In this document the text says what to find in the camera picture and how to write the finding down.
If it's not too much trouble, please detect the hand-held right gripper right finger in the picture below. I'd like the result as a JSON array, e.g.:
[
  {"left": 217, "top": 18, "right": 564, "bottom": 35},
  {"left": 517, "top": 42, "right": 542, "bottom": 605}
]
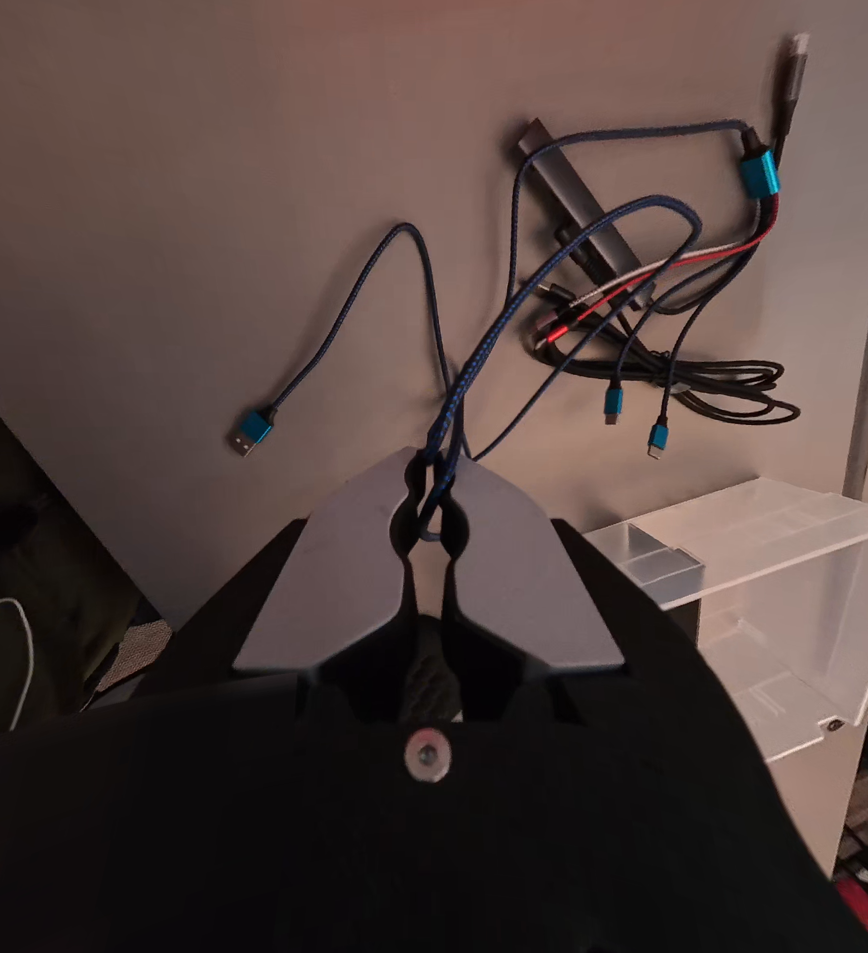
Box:
[{"left": 440, "top": 454, "right": 626, "bottom": 679}]

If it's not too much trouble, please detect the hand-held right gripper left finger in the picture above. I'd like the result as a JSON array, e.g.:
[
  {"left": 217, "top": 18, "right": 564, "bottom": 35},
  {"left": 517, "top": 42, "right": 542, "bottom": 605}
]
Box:
[{"left": 231, "top": 447, "right": 428, "bottom": 679}]

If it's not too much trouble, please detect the blue braided usb cable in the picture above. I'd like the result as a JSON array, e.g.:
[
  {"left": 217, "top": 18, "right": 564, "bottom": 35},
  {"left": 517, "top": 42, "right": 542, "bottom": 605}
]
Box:
[{"left": 227, "top": 194, "right": 703, "bottom": 541}]

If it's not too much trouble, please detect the grey usb hub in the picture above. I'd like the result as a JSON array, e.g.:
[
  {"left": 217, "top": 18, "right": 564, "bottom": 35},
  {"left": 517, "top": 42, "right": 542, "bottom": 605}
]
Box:
[{"left": 516, "top": 118, "right": 645, "bottom": 310}]

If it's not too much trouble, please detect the tangle of assorted cables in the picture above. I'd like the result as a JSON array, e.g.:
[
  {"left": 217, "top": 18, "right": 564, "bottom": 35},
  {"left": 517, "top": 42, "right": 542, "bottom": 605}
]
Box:
[{"left": 510, "top": 118, "right": 787, "bottom": 461}]

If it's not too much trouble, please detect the clear acrylic stand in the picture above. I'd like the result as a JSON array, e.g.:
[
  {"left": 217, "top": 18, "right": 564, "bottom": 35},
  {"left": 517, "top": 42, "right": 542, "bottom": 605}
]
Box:
[{"left": 581, "top": 476, "right": 868, "bottom": 765}]

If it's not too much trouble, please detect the white stand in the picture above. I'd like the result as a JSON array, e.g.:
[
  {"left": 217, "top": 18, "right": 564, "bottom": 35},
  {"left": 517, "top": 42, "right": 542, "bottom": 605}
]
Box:
[{"left": 691, "top": 596, "right": 868, "bottom": 880}]

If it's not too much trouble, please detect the grey cable silver plug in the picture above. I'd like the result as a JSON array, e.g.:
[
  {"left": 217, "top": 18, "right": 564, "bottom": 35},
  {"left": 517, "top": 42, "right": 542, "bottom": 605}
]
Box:
[{"left": 771, "top": 32, "right": 812, "bottom": 161}]

